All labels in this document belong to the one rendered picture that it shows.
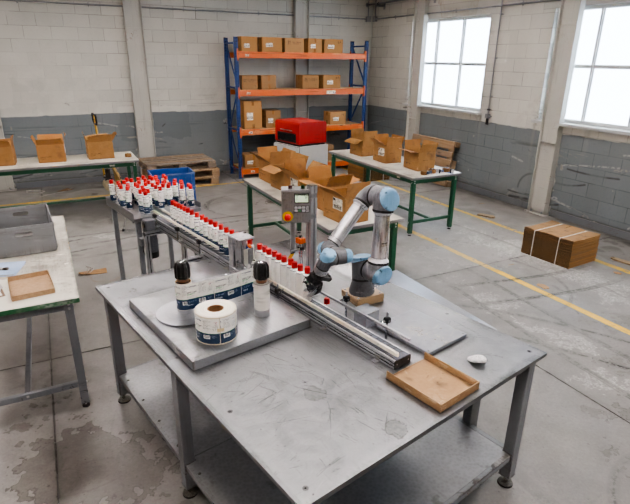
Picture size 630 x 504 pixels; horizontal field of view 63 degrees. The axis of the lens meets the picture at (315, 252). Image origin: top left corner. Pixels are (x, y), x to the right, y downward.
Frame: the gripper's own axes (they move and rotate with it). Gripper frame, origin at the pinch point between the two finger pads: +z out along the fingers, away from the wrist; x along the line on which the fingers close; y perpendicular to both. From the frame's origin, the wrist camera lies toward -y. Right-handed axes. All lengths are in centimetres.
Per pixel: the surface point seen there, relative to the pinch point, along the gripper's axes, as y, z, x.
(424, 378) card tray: 0, -32, 76
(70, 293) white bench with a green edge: 98, 67, -90
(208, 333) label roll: 66, -3, 4
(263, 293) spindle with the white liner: 29.8, -6.2, -5.8
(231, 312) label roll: 54, -12, 2
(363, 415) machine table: 39, -32, 77
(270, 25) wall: -447, 188, -694
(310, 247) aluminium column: -11.9, -9.7, -23.9
